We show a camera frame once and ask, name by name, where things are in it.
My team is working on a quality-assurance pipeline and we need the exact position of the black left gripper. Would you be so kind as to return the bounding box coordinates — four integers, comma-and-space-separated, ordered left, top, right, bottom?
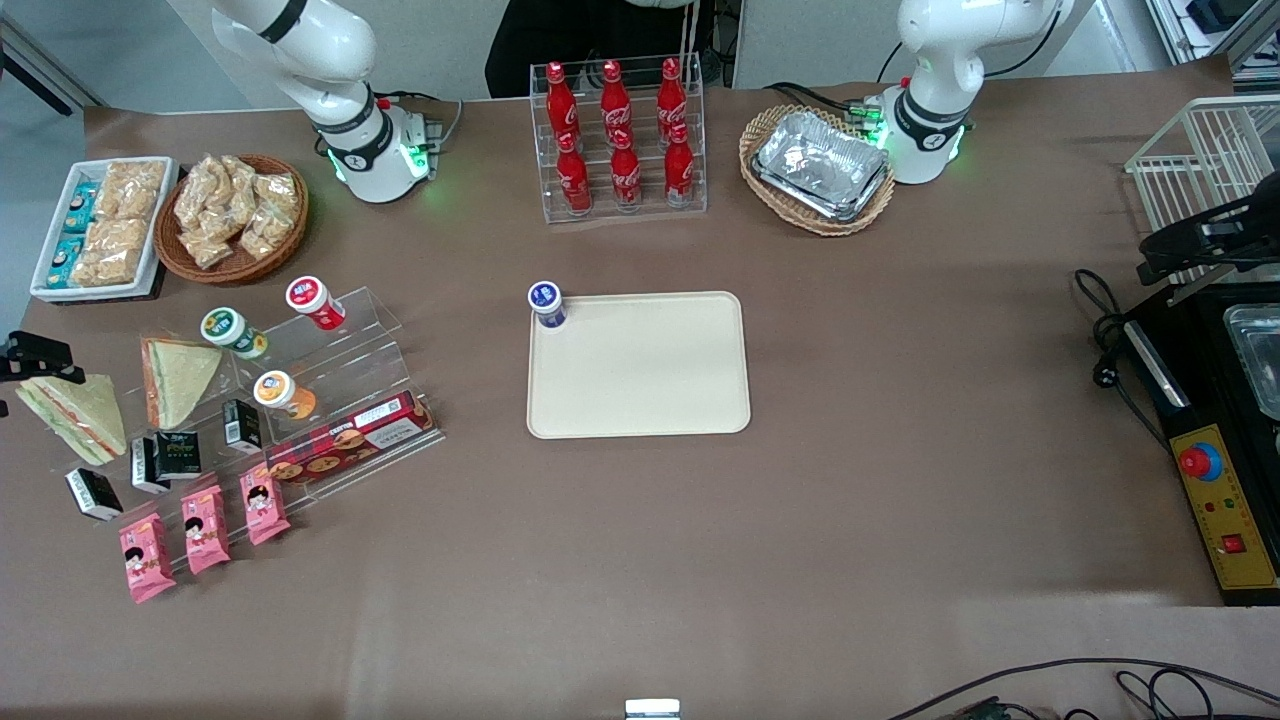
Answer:
1138, 195, 1280, 287

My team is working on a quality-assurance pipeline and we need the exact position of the triangle sandwich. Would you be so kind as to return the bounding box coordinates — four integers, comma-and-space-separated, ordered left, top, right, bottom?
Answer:
15, 374, 129, 467
140, 338, 224, 432

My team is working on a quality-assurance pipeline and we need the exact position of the aluminium foil tray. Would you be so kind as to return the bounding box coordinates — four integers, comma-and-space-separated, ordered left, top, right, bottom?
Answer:
758, 110, 891, 208
752, 160, 888, 223

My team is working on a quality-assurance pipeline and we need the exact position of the beige plastic serving tray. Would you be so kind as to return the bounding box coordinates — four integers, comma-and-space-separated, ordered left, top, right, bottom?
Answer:
526, 291, 752, 440

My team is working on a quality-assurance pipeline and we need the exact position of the small blue snack pack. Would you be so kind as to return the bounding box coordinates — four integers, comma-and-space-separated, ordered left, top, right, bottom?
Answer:
62, 183, 99, 233
45, 237, 87, 291

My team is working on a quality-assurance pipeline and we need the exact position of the clear bag of crackers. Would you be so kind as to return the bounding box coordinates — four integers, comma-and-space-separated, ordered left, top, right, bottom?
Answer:
255, 172, 301, 217
98, 160, 168, 223
220, 155, 263, 216
175, 158, 227, 229
180, 228, 237, 271
70, 218, 153, 289
238, 205, 292, 261

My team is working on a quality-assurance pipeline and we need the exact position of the small black drink carton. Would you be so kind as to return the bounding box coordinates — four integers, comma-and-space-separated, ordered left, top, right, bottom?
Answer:
130, 437, 171, 496
221, 398, 263, 453
155, 430, 203, 481
65, 467, 125, 523

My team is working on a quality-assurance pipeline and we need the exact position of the stainless steel pan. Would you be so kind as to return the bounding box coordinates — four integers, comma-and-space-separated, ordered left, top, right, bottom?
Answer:
1222, 303, 1280, 421

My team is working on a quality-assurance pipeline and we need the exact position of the black electric appliance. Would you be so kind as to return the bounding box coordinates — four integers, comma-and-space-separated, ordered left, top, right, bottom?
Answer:
1120, 285, 1280, 608

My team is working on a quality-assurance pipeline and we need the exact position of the white rectangular dish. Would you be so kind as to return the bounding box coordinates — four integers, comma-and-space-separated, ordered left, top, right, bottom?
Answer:
30, 157, 181, 303

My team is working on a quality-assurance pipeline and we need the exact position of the green cap yogurt bottle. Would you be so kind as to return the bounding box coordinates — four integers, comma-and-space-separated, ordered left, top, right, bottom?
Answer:
200, 307, 269, 361

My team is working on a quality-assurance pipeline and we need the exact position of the pink snack pack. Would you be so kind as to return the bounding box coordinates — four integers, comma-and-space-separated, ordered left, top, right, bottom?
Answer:
240, 465, 292, 547
119, 512, 177, 604
181, 485, 232, 576

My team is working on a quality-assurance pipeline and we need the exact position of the dark brown wicker basket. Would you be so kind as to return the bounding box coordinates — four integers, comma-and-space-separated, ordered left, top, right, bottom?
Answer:
154, 153, 310, 286

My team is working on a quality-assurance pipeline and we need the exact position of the orange cap yogurt bottle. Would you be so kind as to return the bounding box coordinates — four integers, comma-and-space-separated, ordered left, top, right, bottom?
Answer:
253, 370, 318, 421

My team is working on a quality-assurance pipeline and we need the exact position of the yellow control panel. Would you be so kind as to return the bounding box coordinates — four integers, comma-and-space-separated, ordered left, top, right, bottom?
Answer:
1170, 425, 1279, 591

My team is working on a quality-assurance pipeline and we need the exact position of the red cap yogurt bottle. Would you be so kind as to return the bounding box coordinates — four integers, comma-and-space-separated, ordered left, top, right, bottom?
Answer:
285, 276, 348, 332

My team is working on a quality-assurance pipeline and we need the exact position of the red tartan cookie box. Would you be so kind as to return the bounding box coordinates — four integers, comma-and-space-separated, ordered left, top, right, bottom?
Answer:
265, 391, 438, 486

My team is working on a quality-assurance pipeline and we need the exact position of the clear acrylic stepped stand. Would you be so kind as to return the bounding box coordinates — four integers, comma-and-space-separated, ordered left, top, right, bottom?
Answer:
95, 287, 446, 581

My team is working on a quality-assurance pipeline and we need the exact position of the light wicker basket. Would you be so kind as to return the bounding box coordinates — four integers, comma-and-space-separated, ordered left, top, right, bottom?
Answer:
739, 104, 896, 237

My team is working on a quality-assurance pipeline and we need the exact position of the red cola bottle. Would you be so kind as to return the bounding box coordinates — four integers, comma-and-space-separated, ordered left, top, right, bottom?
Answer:
656, 57, 689, 146
545, 62, 581, 151
664, 125, 695, 208
610, 130, 643, 211
556, 133, 593, 214
600, 60, 633, 149

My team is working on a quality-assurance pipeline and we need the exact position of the blue cap yogurt bottle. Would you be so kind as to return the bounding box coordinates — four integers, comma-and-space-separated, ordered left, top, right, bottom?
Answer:
527, 281, 569, 332

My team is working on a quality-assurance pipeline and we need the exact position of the clear acrylic bottle rack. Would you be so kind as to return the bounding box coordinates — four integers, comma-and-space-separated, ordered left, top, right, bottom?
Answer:
529, 53, 708, 225

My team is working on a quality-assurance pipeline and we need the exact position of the person in black clothing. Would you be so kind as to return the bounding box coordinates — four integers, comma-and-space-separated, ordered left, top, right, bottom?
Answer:
485, 0, 716, 99

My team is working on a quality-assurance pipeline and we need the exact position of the white wire basket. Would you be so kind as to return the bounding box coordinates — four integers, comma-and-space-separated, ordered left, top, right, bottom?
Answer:
1125, 95, 1280, 286

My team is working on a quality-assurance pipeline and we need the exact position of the black power cable with plug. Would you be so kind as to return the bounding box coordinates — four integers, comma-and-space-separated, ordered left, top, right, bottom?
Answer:
1075, 268, 1171, 451

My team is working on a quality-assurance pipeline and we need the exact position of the aluminium frame shelf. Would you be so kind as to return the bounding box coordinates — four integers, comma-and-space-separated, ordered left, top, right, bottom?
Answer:
1145, 0, 1280, 86

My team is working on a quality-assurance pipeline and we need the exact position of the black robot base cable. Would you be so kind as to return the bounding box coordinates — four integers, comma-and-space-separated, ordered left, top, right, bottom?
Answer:
765, 82, 906, 126

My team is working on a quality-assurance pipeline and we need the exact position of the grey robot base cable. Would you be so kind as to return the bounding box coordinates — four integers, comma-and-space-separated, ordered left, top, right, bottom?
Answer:
375, 92, 466, 151

